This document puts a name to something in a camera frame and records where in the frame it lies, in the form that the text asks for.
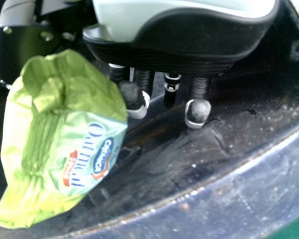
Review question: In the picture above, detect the yellow-green biscuit packet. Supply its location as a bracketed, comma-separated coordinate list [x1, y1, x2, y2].
[0, 48, 129, 229]

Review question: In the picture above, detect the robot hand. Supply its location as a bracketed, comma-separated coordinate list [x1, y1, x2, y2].
[0, 0, 299, 129]

